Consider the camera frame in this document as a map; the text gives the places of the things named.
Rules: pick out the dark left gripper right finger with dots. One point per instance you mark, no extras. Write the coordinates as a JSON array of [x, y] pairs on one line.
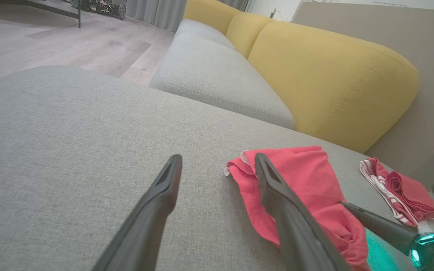
[[292, 226]]

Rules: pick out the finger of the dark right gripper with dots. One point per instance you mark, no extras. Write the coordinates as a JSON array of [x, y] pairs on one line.
[[382, 227]]

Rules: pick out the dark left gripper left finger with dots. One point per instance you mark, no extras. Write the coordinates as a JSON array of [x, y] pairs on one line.
[[149, 218]]

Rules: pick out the red numbered basketball jersey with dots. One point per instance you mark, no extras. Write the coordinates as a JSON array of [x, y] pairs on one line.
[[405, 192]]

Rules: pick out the red shorts with white stripe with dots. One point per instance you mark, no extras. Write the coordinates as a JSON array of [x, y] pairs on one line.
[[307, 180]]

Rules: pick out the black wheeled robot base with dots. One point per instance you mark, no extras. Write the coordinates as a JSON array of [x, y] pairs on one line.
[[104, 7]]

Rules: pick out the yellow sofa back cushion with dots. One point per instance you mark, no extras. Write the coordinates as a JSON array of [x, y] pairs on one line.
[[333, 82], [209, 11], [247, 30]]

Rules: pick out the grey back cushion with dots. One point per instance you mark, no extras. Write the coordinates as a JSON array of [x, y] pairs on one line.
[[217, 75]]

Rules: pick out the taupe upholstered panel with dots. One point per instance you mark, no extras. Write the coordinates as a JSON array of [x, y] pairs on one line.
[[428, 56]]

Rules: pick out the grey sofa seat cushion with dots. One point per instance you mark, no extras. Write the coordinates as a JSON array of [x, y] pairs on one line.
[[198, 28]]

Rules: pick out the grey pleated curtain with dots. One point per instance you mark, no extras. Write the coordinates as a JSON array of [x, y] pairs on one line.
[[156, 13]]

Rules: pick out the low table with black legs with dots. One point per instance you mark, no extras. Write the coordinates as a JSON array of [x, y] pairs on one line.
[[79, 19]]

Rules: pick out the wall socket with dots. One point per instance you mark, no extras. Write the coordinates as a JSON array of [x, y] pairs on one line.
[[273, 13]]

